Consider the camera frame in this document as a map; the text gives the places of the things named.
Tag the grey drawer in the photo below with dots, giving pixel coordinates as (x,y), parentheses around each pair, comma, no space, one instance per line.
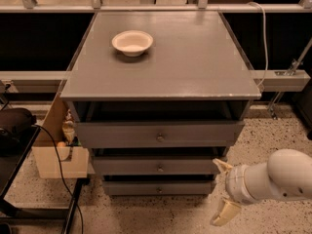
(152,165)
(158,188)
(158,134)

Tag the white paper bowl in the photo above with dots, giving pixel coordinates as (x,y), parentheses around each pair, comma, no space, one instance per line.
(132,43)

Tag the cardboard box with items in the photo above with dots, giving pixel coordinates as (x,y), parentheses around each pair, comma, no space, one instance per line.
(55,159)

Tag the grey top drawer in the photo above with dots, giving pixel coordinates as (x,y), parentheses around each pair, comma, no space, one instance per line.
(158,134)

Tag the grey drawer cabinet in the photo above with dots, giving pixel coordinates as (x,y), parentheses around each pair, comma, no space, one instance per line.
(192,72)

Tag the metal rail frame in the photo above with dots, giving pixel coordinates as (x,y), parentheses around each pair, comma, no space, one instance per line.
(25,81)

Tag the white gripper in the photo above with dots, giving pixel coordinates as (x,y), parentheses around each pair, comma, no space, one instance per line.
(234,184)

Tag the grey bottom drawer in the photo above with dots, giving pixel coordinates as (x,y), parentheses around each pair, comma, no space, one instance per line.
(158,188)

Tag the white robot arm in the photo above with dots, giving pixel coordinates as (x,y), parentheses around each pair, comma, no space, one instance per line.
(285,176)

